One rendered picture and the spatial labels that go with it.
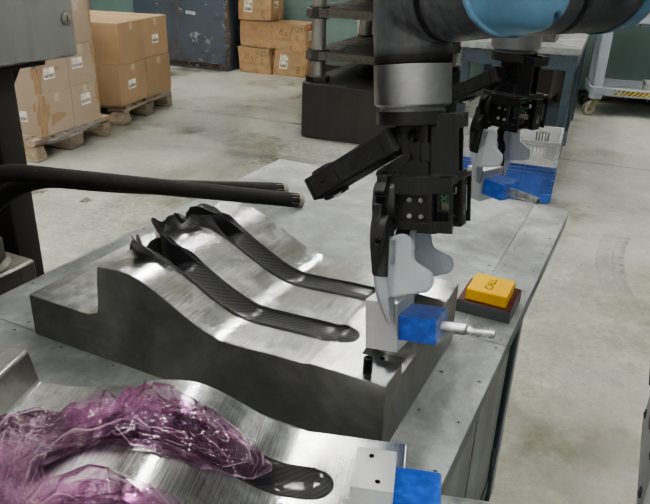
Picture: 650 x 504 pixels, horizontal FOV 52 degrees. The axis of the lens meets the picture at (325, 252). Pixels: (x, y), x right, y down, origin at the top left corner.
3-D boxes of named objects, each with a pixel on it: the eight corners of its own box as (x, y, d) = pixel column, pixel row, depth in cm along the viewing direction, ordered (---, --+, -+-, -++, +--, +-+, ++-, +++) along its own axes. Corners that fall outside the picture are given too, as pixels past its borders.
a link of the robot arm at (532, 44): (483, 19, 102) (518, 18, 106) (479, 50, 103) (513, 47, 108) (523, 24, 96) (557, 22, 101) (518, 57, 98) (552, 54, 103)
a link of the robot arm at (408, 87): (361, 65, 63) (392, 66, 70) (362, 115, 64) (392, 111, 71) (438, 61, 59) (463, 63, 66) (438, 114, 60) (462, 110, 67)
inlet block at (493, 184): (544, 213, 108) (550, 182, 106) (525, 220, 105) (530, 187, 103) (483, 190, 118) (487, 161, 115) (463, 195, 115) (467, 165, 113)
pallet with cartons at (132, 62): (173, 104, 580) (167, 14, 549) (125, 126, 508) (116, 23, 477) (51, 93, 605) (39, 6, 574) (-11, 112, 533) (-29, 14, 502)
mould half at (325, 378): (451, 341, 91) (463, 251, 86) (380, 457, 70) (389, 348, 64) (160, 262, 111) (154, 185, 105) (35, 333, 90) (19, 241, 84)
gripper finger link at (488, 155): (488, 189, 106) (505, 132, 103) (461, 179, 110) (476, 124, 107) (500, 190, 108) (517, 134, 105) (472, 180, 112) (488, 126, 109)
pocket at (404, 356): (414, 369, 76) (417, 341, 74) (398, 394, 71) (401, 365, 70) (377, 358, 77) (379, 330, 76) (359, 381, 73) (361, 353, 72)
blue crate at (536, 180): (555, 185, 411) (561, 150, 402) (549, 206, 376) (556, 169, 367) (457, 171, 431) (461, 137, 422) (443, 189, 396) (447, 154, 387)
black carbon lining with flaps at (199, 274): (398, 304, 86) (404, 237, 82) (346, 367, 73) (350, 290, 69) (180, 248, 100) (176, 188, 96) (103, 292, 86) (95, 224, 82)
